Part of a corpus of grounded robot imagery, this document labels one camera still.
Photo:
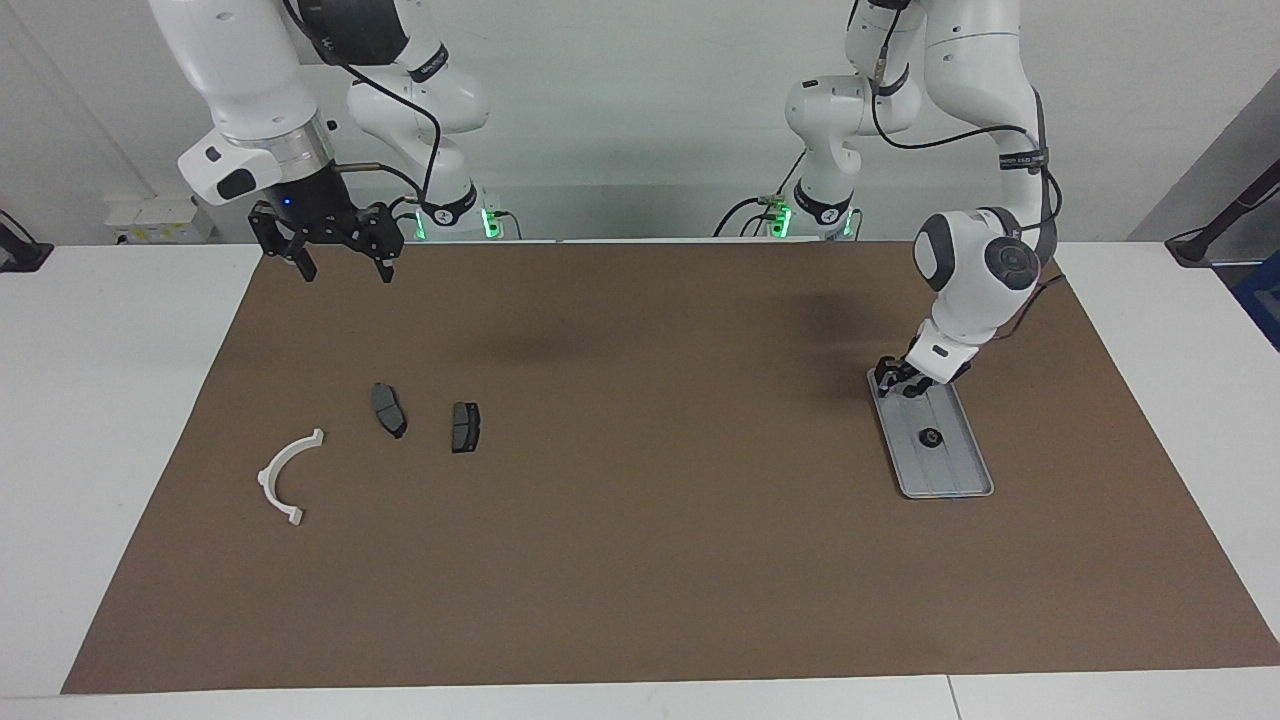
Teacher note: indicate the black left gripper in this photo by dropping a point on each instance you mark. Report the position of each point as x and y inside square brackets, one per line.
[905, 372]

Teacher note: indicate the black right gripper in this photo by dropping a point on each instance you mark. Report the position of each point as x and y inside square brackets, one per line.
[310, 200]

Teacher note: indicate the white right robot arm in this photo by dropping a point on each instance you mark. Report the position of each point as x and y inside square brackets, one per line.
[240, 60]

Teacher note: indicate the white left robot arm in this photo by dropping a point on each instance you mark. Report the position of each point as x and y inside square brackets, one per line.
[975, 270]

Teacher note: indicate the silver metal tray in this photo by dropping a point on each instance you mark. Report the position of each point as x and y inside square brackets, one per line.
[950, 470]

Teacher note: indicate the long grey brake pad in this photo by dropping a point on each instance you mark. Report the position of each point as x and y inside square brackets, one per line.
[389, 410]

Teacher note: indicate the white power strip box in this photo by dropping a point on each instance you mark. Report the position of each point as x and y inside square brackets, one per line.
[160, 220]

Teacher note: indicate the short grey brake pad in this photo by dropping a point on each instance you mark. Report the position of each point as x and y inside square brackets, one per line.
[465, 426]

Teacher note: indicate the brown table mat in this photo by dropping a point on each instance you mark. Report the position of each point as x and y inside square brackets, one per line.
[650, 580]

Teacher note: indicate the black table clamp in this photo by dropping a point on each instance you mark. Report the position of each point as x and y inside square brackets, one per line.
[22, 255]

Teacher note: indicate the black stand with foot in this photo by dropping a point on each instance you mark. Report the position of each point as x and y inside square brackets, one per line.
[1215, 235]

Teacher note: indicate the blue box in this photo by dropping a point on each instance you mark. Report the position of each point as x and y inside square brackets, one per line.
[1262, 300]

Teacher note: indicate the white curved plastic bracket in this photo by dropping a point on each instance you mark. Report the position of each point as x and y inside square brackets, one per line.
[272, 470]

